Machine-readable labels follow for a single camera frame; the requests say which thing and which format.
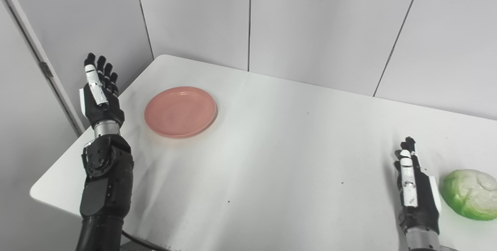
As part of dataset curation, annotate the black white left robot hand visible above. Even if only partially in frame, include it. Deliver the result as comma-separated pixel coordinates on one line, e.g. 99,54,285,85
79,52,125,129

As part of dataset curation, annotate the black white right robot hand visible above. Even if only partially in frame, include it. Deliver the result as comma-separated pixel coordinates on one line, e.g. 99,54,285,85
393,137,442,236

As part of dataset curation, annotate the green white cabbage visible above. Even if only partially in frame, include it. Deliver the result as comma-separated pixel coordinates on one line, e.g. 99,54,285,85
440,169,497,221

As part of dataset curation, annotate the pink round plate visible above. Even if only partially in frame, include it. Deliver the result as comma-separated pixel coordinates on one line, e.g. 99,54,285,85
144,86,218,139

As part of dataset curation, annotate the thick black cable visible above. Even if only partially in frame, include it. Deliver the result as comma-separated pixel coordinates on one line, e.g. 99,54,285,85
122,230,172,251

